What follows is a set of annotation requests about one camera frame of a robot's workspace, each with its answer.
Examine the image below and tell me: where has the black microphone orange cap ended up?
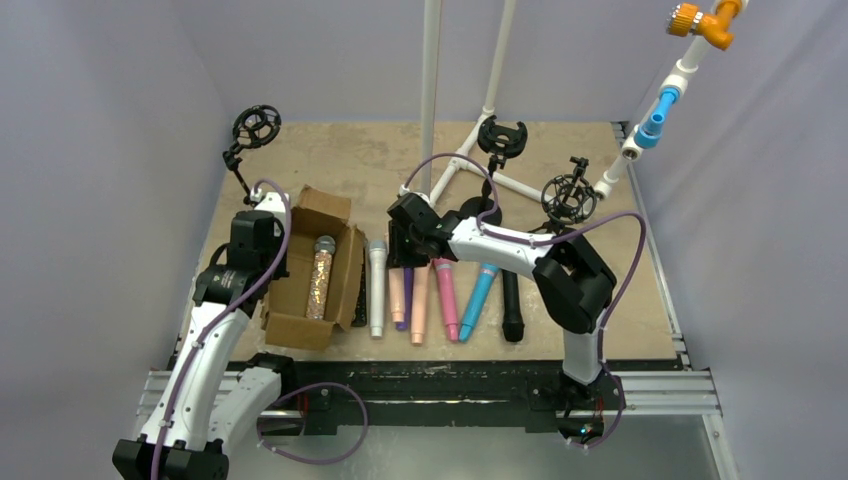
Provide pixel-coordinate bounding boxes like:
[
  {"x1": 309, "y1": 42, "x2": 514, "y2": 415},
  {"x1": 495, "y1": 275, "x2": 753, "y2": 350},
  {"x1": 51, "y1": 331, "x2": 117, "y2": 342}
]
[{"x1": 502, "y1": 270, "x2": 525, "y2": 343}]

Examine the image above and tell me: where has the tripod shock mount stand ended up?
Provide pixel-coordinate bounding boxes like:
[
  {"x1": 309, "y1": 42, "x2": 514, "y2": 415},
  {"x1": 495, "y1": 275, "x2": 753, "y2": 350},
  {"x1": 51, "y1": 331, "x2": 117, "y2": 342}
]
[
  {"x1": 530, "y1": 156, "x2": 599, "y2": 235},
  {"x1": 222, "y1": 104, "x2": 282, "y2": 206}
]

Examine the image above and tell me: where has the pink microphone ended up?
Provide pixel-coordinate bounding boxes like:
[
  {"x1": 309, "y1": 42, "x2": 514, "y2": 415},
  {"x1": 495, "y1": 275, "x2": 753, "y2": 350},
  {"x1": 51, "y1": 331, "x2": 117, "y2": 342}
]
[{"x1": 433, "y1": 259, "x2": 459, "y2": 343}]

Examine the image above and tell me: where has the black sparkly microphone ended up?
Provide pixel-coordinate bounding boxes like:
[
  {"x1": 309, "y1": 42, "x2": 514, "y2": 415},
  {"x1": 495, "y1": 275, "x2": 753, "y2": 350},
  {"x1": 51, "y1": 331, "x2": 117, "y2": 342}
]
[{"x1": 351, "y1": 265, "x2": 368, "y2": 328}]

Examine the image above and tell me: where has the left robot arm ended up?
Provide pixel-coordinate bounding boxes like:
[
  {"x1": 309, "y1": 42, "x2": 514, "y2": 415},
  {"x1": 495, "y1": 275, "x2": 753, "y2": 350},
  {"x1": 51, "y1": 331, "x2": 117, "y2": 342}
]
[{"x1": 112, "y1": 210, "x2": 291, "y2": 479}]

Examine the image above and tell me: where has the PVC pipe with coloured fittings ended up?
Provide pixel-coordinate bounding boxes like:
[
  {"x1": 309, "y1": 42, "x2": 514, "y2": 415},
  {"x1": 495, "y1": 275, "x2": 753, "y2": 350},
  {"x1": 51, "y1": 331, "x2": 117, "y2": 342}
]
[{"x1": 594, "y1": 0, "x2": 749, "y2": 200}]

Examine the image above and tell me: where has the cardboard box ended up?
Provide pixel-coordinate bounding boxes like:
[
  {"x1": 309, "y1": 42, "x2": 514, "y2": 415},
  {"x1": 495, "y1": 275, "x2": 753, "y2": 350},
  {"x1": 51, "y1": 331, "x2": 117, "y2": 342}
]
[{"x1": 262, "y1": 185, "x2": 365, "y2": 351}]

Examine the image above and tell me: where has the beige microphone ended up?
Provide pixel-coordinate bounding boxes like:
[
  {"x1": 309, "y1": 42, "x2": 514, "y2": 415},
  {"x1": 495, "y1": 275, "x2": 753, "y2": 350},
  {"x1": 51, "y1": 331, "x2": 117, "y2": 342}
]
[
  {"x1": 388, "y1": 267, "x2": 406, "y2": 329},
  {"x1": 410, "y1": 264, "x2": 430, "y2": 346}
]

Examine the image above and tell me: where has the purple microphone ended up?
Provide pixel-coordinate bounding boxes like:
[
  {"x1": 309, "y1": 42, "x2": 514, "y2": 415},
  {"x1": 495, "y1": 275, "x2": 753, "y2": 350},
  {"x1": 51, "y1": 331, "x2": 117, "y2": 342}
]
[{"x1": 396, "y1": 268, "x2": 414, "y2": 331}]

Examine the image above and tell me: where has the glitter sequin microphone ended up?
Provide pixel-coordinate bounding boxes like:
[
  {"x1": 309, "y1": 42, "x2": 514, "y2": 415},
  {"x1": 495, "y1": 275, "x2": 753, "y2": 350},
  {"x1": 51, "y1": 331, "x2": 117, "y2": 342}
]
[{"x1": 306, "y1": 235, "x2": 336, "y2": 320}]

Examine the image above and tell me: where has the blue microphone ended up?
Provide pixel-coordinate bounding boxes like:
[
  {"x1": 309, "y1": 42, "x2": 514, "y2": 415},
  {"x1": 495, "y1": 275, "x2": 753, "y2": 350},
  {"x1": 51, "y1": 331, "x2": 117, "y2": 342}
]
[{"x1": 458, "y1": 263, "x2": 500, "y2": 343}]

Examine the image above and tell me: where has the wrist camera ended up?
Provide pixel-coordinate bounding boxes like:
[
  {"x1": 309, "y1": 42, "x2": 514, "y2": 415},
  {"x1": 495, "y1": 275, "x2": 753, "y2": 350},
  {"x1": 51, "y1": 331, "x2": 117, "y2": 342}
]
[
  {"x1": 249, "y1": 190, "x2": 290, "y2": 222},
  {"x1": 398, "y1": 185, "x2": 431, "y2": 204}
]

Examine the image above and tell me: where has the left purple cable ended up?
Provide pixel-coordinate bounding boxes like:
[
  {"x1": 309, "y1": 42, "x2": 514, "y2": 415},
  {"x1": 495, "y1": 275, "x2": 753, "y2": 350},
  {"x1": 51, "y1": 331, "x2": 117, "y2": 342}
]
[{"x1": 149, "y1": 178, "x2": 369, "y2": 480}]

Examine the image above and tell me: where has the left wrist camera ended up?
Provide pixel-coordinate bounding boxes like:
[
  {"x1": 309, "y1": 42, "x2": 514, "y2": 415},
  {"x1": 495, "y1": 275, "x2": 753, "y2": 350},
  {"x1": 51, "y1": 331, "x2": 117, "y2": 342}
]
[{"x1": 249, "y1": 190, "x2": 290, "y2": 222}]

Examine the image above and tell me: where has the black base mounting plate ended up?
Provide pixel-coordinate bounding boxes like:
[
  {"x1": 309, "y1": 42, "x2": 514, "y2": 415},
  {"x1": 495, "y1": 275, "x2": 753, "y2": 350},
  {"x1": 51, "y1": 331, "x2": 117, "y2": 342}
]
[{"x1": 228, "y1": 354, "x2": 625, "y2": 442}]

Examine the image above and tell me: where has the white microphone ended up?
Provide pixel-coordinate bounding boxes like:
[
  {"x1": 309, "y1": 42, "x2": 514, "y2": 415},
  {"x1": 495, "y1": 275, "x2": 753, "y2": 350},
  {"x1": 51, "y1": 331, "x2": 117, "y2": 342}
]
[{"x1": 368, "y1": 240, "x2": 388, "y2": 339}]

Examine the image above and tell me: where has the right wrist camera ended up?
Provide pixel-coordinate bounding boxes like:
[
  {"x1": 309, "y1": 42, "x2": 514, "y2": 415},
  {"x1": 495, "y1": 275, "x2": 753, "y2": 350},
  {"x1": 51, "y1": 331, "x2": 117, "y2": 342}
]
[{"x1": 398, "y1": 185, "x2": 431, "y2": 204}]

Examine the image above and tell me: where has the aluminium rail frame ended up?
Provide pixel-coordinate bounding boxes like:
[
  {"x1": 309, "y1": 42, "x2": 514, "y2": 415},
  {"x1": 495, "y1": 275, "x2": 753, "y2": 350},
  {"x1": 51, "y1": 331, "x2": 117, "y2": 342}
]
[{"x1": 122, "y1": 120, "x2": 740, "y2": 480}]

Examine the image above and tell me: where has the white PVC pipe frame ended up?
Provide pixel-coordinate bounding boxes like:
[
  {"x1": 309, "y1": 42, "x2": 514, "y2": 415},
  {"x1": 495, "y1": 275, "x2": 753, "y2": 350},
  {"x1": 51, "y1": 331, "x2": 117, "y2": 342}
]
[{"x1": 419, "y1": 0, "x2": 571, "y2": 210}]

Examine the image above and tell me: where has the round base mic stand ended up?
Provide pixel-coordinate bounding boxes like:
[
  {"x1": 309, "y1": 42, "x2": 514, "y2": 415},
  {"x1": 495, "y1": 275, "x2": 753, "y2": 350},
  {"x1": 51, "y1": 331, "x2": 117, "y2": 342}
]
[{"x1": 459, "y1": 115, "x2": 528, "y2": 226}]

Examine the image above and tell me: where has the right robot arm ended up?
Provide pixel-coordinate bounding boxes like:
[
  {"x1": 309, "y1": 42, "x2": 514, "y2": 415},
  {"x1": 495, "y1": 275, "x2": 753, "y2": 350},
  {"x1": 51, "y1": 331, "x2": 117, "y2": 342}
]
[{"x1": 387, "y1": 192, "x2": 617, "y2": 385}]

